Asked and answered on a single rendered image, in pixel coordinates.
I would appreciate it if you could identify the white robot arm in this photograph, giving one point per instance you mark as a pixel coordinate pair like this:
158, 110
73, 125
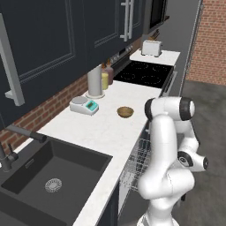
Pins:
164, 164

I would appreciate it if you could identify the brown wooden bowl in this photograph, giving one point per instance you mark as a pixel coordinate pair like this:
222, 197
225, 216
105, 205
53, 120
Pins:
125, 112

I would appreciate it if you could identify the yellow cup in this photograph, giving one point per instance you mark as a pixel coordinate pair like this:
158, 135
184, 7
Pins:
105, 81

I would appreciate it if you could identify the grey dishwasher door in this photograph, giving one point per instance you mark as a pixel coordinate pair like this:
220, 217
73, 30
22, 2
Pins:
129, 207

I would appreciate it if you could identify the narrow dark cupboard door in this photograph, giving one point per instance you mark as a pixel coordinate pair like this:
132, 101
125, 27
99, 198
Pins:
138, 14

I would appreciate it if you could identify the large dark cupboard door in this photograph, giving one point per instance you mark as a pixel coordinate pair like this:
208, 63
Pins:
44, 38

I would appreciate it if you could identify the white kitchen scale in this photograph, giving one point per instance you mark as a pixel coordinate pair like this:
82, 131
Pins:
84, 106

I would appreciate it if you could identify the white paper towel roll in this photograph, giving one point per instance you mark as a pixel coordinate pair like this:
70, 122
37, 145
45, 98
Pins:
94, 81

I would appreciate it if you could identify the brown glass jar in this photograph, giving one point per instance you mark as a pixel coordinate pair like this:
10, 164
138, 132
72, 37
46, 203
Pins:
109, 75

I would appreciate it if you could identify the black hob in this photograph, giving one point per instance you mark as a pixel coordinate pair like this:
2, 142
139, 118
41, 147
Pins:
144, 73

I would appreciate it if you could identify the black sink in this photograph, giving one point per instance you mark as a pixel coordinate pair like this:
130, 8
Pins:
67, 164

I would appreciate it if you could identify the white toaster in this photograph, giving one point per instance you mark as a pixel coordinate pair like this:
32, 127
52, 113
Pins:
151, 48

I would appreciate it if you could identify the dark grey tap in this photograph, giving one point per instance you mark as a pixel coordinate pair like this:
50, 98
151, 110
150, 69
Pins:
26, 134

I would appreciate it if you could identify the dark lower cupboard front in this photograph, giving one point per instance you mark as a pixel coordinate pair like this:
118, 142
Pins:
110, 206

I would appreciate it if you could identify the grey fridge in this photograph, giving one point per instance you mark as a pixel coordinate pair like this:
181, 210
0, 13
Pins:
182, 35

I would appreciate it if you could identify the black microwave oven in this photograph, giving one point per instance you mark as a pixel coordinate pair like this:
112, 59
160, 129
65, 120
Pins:
156, 13

